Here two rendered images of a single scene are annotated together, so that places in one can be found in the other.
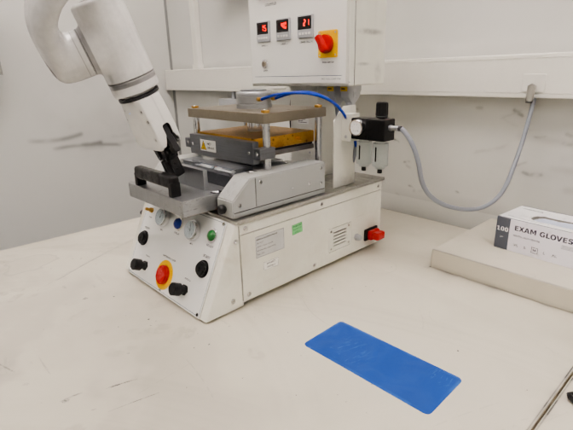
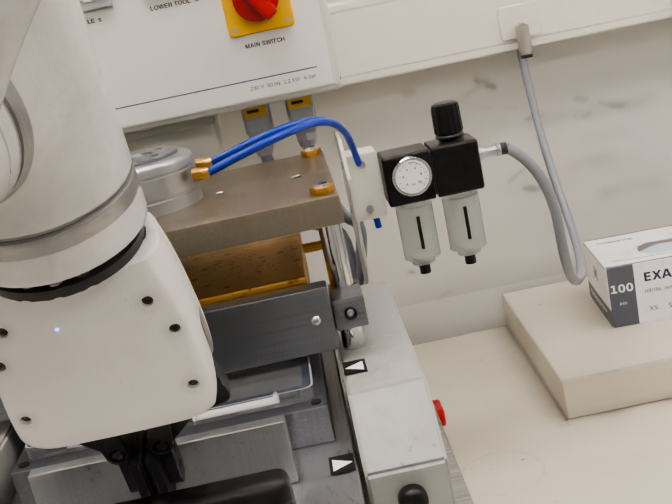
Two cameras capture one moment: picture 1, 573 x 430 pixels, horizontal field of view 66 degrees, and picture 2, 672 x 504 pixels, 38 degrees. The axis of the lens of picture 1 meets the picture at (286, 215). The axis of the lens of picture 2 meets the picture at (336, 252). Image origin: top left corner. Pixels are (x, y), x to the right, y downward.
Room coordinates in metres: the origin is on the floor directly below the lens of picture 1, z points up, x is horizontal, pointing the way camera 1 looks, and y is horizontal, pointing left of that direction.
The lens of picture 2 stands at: (0.44, 0.51, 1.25)
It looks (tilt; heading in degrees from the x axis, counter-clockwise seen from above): 16 degrees down; 312
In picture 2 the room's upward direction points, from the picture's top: 12 degrees counter-clockwise
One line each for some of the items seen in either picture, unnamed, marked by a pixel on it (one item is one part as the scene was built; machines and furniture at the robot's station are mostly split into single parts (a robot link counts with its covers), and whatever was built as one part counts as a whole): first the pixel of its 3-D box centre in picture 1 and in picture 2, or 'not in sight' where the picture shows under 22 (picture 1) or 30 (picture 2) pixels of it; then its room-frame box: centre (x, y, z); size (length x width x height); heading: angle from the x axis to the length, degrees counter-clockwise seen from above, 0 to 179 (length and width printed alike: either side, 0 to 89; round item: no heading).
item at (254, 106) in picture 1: (270, 119); (188, 225); (1.01, 0.03, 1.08); 0.31 x 0.24 x 0.13; 43
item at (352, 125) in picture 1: (369, 137); (431, 191); (0.93, -0.18, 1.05); 0.15 x 0.05 x 0.15; 43
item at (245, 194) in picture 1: (272, 187); (383, 387); (0.85, 0.03, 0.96); 0.26 x 0.05 x 0.07; 133
